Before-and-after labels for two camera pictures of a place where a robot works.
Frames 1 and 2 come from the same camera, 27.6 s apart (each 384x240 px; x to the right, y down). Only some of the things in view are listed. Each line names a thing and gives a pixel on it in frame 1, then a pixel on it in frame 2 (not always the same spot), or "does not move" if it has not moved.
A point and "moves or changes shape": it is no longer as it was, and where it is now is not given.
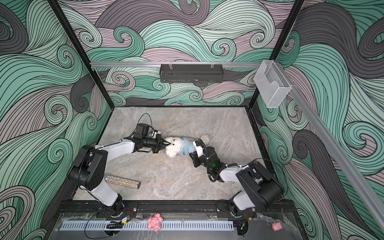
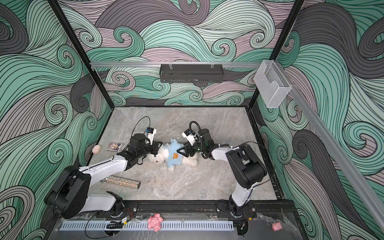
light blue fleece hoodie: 187,146 moves or changes shape
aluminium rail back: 116,65 does not move
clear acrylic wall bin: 272,82 does not move
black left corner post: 56,7 does not move
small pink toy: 276,226 does not move
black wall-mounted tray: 191,73 does not move
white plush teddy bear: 176,144 → 162,155
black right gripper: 195,159 → 186,148
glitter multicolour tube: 125,182 does not move
